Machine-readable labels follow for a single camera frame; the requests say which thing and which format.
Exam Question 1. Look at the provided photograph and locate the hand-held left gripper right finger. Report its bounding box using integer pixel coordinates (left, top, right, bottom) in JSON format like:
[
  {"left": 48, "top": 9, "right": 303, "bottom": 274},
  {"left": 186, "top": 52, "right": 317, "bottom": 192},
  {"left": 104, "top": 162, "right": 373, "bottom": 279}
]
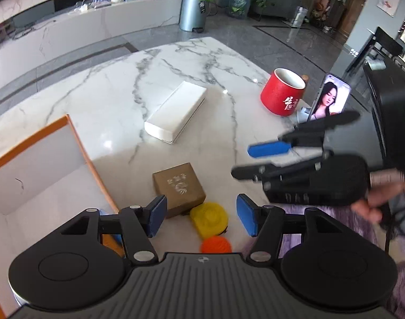
[{"left": 236, "top": 194, "right": 345, "bottom": 265}]

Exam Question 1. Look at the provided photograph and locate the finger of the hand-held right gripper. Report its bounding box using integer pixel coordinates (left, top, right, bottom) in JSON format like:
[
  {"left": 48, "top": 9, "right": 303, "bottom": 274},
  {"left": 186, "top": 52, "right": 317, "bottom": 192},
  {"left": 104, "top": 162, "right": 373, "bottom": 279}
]
[
  {"left": 231, "top": 150, "right": 334, "bottom": 191},
  {"left": 248, "top": 111, "right": 361, "bottom": 159}
]

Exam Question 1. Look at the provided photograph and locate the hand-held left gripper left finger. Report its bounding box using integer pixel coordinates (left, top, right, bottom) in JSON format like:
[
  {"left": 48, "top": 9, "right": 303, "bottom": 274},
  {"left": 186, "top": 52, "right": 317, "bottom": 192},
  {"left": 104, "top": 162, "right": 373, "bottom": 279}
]
[{"left": 58, "top": 194, "right": 169, "bottom": 265}]

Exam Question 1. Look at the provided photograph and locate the orange storage box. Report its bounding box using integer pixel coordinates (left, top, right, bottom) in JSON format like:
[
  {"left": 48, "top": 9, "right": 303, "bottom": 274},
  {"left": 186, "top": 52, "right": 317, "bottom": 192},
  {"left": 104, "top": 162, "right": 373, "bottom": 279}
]
[{"left": 0, "top": 115, "right": 125, "bottom": 319}]

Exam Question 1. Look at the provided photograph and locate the person's right hand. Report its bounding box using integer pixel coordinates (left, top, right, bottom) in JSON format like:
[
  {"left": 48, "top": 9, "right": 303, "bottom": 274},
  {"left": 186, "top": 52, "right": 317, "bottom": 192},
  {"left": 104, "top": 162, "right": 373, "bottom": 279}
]
[{"left": 351, "top": 171, "right": 405, "bottom": 225}]

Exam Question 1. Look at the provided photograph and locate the small brown cardboard box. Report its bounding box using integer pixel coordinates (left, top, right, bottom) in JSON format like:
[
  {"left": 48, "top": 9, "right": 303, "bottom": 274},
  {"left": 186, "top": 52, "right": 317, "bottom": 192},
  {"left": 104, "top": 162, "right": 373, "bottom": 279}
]
[{"left": 152, "top": 163, "right": 207, "bottom": 219}]

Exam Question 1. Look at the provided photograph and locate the yellow round plastic case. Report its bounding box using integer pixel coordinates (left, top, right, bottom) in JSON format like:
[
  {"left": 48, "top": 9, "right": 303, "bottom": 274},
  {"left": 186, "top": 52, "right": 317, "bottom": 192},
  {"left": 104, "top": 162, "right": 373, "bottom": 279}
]
[{"left": 190, "top": 203, "right": 229, "bottom": 240}]

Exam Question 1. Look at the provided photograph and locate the orange round plastic case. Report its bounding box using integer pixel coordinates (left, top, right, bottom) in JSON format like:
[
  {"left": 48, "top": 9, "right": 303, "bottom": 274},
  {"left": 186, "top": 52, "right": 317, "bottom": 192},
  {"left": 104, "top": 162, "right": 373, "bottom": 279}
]
[{"left": 200, "top": 236, "right": 232, "bottom": 254}]

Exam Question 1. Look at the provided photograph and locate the grey phone stand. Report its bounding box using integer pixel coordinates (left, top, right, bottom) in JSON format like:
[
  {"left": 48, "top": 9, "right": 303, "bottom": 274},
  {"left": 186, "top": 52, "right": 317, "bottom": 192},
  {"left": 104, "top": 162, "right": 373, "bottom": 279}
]
[{"left": 293, "top": 106, "right": 314, "bottom": 126}]

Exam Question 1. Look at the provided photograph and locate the red cup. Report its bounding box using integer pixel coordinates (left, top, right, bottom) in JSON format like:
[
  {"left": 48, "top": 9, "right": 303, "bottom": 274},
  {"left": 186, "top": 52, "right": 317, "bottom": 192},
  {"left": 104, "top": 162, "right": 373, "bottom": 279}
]
[{"left": 260, "top": 68, "right": 306, "bottom": 117}]

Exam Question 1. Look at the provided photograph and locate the smartphone with lit screen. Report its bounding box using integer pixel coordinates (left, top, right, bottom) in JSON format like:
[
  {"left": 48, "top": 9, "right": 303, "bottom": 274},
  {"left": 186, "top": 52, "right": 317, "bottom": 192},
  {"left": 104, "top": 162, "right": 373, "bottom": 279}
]
[{"left": 307, "top": 73, "right": 352, "bottom": 123}]

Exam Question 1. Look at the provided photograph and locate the black dining chair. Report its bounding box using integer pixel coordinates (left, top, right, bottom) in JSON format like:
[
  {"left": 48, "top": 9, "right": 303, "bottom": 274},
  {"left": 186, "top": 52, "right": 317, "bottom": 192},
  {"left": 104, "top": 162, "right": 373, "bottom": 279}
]
[{"left": 345, "top": 26, "right": 405, "bottom": 85}]

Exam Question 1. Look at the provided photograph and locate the white rectangular box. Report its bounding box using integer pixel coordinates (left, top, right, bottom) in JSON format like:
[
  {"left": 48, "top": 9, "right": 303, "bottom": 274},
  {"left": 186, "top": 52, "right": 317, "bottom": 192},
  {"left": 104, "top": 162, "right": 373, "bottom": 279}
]
[{"left": 144, "top": 80, "right": 208, "bottom": 145}]

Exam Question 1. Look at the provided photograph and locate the purple fuzzy garment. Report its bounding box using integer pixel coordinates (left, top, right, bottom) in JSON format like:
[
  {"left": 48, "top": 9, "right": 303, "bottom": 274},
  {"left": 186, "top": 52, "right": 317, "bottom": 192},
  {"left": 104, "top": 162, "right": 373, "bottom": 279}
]
[{"left": 239, "top": 203, "right": 405, "bottom": 319}]

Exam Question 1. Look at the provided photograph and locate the wooden door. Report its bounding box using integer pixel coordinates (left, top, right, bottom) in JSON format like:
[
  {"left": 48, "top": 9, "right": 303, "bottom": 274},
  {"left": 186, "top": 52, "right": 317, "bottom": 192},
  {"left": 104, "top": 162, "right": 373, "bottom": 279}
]
[{"left": 335, "top": 0, "right": 370, "bottom": 38}]

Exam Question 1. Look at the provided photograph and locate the grey pedal trash bin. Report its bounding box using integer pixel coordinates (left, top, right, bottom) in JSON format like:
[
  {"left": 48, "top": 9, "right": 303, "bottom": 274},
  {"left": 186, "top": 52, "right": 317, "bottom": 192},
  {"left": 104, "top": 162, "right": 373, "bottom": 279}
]
[{"left": 178, "top": 0, "right": 214, "bottom": 33}]

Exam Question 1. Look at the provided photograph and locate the white marble tv cabinet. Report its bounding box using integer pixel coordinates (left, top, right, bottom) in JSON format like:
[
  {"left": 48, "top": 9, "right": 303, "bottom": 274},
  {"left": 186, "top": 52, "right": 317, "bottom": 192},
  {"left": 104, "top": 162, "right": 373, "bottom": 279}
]
[{"left": 0, "top": 0, "right": 183, "bottom": 85}]

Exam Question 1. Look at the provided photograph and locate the black strap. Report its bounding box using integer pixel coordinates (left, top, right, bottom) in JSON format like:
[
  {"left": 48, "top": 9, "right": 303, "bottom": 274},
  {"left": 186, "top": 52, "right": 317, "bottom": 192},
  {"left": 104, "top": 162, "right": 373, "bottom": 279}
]
[{"left": 378, "top": 173, "right": 405, "bottom": 256}]

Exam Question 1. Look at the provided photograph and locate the framed wall picture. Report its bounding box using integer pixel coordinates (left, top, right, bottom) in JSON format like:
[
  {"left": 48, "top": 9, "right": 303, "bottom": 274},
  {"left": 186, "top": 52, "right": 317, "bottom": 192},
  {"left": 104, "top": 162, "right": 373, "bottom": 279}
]
[{"left": 377, "top": 0, "right": 399, "bottom": 18}]

